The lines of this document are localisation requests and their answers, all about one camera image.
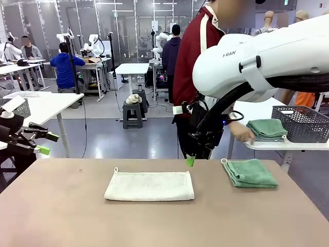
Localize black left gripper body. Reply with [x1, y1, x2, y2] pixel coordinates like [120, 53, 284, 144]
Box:
[0, 115, 25, 150]

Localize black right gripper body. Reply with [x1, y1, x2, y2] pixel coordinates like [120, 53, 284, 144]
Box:
[187, 101, 225, 156]

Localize white terry towel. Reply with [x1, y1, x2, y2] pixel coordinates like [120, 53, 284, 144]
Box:
[103, 167, 195, 202]

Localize green terry towel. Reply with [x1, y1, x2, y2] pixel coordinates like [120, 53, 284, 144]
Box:
[246, 118, 288, 139]
[221, 158, 279, 189]

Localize light grey terry towel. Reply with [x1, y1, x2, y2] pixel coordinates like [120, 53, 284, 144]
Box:
[253, 136, 288, 143]

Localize grey plastic mesh basket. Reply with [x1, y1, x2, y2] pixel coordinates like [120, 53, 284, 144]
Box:
[271, 105, 329, 144]
[0, 97, 31, 119]

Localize person's right hand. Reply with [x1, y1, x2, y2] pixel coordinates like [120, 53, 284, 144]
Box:
[230, 120, 257, 145]

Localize white rectangular table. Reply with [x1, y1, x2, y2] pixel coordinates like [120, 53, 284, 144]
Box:
[231, 100, 329, 173]
[0, 91, 85, 158]

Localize white long desk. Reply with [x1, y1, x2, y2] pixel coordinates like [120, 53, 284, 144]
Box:
[0, 63, 46, 91]

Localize person in blue jacket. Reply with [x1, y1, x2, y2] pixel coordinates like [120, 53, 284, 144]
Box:
[50, 42, 86, 93]

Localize black round stool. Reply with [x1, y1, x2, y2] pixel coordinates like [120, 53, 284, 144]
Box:
[132, 89, 150, 114]

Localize computer tower with coloured lights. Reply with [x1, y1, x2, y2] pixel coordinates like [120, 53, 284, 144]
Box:
[153, 68, 171, 91]

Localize black tripod stand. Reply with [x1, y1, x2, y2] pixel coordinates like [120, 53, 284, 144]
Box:
[64, 34, 91, 105]

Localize person in red track jacket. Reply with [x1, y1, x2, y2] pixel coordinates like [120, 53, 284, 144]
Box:
[171, 0, 257, 160]

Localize grey plastic step stool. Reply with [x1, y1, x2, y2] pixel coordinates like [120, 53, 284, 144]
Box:
[122, 100, 144, 129]

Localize beige cloth bundle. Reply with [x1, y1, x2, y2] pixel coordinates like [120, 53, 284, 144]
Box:
[125, 93, 143, 105]

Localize white robot workbench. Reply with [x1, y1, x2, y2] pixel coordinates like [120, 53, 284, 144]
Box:
[77, 58, 112, 102]

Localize seated person in grey top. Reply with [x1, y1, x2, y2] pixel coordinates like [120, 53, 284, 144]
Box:
[20, 36, 44, 61]

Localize person in navy hoodie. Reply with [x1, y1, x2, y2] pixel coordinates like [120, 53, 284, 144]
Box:
[161, 24, 182, 105]

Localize white height-adjustable desk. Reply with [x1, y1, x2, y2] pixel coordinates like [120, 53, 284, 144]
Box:
[115, 63, 150, 121]

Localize black pole stand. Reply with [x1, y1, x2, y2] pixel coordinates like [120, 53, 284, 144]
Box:
[107, 32, 117, 78]

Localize mannequin white top orange trousers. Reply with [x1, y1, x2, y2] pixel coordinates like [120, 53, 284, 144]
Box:
[295, 91, 317, 108]

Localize mannequin in grey hoodie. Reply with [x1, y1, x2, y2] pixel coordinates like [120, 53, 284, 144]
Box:
[253, 10, 277, 37]

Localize mannequin in blue floral dress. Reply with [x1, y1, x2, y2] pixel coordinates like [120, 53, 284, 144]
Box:
[277, 11, 289, 28]

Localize mannequin orange shirt tan cap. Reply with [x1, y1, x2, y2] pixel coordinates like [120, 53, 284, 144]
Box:
[280, 10, 313, 103]

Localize black right arm cable sleeve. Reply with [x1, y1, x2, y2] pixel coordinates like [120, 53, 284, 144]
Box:
[195, 74, 329, 134]

